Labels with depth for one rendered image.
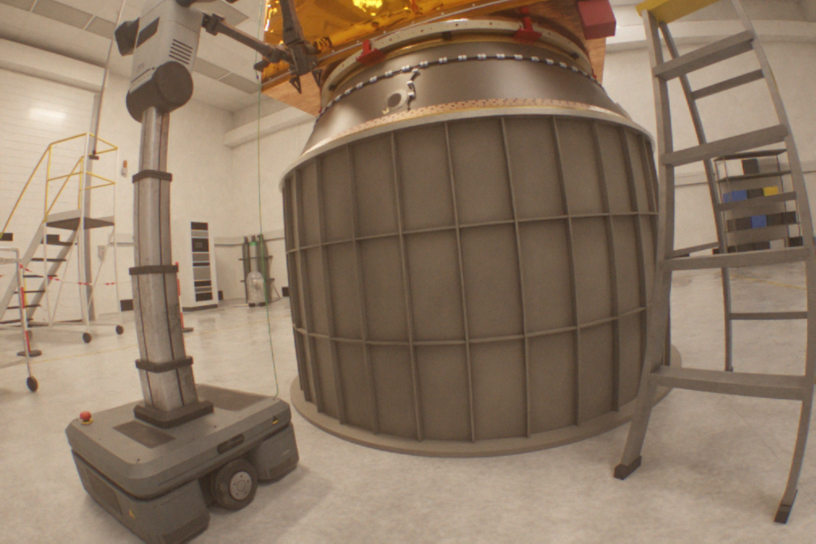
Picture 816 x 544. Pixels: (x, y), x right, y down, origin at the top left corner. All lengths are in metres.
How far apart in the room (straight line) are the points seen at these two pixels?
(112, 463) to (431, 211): 1.21
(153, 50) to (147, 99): 0.16
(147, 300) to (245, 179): 9.41
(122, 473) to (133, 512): 0.12
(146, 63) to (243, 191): 9.26
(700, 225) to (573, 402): 6.22
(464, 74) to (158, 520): 1.73
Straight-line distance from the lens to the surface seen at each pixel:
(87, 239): 8.40
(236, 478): 1.19
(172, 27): 1.39
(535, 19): 1.97
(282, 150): 9.74
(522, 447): 1.37
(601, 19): 1.84
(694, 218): 7.42
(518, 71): 1.63
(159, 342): 1.21
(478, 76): 1.56
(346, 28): 2.12
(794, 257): 1.05
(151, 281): 1.19
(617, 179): 1.59
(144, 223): 1.22
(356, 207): 1.44
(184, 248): 8.68
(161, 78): 1.30
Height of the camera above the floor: 0.68
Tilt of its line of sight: 4 degrees up
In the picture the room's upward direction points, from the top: 5 degrees counter-clockwise
